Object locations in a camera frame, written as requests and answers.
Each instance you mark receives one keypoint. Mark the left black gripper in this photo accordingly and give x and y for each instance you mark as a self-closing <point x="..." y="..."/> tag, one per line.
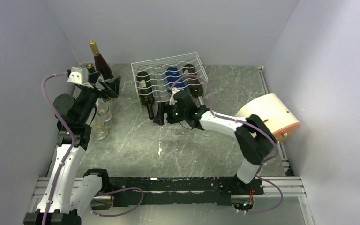
<point x="108" y="92"/>

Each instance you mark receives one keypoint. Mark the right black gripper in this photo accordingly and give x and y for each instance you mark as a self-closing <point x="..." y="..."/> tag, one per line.
<point x="159" y="118"/>

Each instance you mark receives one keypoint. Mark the dark red wine bottle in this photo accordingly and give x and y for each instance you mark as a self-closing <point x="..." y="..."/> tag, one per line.
<point x="100" y="63"/>

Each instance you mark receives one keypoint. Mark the dark green wine bottle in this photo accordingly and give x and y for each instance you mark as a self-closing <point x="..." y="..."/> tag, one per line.
<point x="145" y="92"/>

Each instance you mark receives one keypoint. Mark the clear bottle orange label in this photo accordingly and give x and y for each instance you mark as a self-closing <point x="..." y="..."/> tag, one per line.
<point x="90" y="68"/>

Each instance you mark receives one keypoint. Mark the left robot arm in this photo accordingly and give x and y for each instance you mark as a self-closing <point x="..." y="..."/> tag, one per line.
<point x="60" y="204"/>

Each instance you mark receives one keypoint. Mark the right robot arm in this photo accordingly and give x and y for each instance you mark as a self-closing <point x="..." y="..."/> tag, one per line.
<point x="255" y="140"/>

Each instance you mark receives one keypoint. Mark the blue vodka bottle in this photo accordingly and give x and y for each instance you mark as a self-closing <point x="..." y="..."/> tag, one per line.
<point x="172" y="75"/>

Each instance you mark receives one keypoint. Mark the dark bottle silver cap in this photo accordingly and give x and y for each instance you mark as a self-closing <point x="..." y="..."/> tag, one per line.
<point x="194" y="84"/>

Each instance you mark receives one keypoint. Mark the cream cylindrical container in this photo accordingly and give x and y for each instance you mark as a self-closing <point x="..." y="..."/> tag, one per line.
<point x="275" y="115"/>

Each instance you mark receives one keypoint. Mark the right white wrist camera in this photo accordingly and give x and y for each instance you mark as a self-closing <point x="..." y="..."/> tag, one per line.
<point x="172" y="92"/>

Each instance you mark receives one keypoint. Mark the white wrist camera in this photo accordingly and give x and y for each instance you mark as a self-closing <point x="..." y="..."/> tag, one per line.
<point x="78" y="75"/>
<point x="172" y="92"/>

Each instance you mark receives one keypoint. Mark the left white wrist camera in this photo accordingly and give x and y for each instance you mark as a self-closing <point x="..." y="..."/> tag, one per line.
<point x="78" y="75"/>

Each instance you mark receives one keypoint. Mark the white wire wine rack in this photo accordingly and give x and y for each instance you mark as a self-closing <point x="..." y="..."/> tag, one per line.
<point x="155" y="77"/>

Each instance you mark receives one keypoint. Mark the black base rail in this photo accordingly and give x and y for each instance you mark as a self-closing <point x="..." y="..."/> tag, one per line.
<point x="222" y="191"/>

